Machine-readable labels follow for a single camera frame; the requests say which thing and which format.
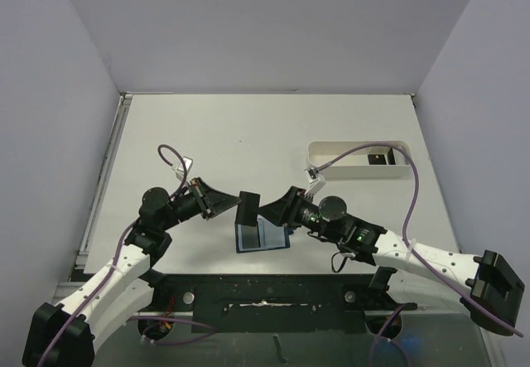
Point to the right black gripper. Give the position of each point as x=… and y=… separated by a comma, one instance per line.
x=292, y=206

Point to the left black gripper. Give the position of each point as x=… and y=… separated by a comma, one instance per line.
x=210, y=201

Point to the blue card holder wallet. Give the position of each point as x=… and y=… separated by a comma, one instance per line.
x=250, y=239

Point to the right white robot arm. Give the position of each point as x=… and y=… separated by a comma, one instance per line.
x=485, y=286

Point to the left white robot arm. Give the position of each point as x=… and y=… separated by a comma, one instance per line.
x=70, y=332

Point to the black card in tray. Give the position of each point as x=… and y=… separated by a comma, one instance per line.
x=377, y=159

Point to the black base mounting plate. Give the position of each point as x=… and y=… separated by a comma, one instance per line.
x=273, y=303

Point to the white oblong tray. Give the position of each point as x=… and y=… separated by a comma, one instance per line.
x=354, y=166

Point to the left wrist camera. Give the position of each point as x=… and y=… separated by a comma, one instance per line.
x=183, y=167

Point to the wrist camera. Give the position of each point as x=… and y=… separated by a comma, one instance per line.
x=183, y=167
x=316, y=181

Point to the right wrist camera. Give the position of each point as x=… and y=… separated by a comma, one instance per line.
x=316, y=181

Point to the aluminium rail left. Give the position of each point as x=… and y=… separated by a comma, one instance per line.
x=119, y=121

